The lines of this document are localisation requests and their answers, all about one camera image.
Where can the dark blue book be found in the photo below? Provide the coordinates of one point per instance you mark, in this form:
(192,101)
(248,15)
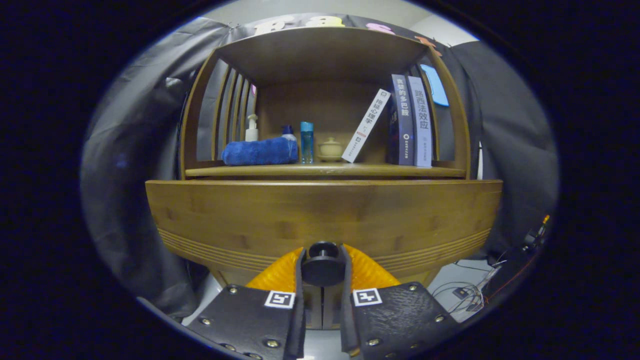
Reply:
(402,120)

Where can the lavender book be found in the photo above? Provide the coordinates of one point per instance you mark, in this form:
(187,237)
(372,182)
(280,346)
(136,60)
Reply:
(421,122)

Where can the black equipment with orange part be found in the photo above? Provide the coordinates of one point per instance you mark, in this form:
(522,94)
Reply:
(515,265)

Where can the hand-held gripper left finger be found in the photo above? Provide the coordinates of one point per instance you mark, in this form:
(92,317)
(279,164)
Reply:
(250,320)

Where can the white book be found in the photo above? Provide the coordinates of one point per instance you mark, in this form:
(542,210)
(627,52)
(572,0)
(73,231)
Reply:
(366,125)

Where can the white pump bottle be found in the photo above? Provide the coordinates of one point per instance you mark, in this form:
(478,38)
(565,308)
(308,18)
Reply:
(252,131)

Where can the wooden cabinet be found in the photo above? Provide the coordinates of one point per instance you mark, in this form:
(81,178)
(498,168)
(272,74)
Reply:
(320,55)

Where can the wooden cabinet door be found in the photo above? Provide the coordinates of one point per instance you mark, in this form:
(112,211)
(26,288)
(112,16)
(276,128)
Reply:
(332,307)
(314,307)

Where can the white bottle with blue cap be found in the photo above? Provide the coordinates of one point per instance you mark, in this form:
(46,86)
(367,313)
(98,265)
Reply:
(288,133)

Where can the blue folded towel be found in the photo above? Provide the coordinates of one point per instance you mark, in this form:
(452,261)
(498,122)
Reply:
(260,152)

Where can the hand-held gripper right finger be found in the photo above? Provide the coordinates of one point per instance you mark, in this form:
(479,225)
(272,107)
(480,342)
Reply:
(400,315)

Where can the clear blue bottle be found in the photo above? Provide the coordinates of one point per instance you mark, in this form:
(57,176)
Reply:
(307,145)

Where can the wooden countertop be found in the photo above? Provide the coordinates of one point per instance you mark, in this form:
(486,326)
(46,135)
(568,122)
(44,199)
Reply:
(325,170)

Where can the wooden drawer with black knob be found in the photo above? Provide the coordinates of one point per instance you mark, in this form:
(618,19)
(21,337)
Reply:
(250,215)

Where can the beige lidded teacup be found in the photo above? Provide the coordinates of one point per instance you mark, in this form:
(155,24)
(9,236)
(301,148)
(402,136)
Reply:
(330,150)

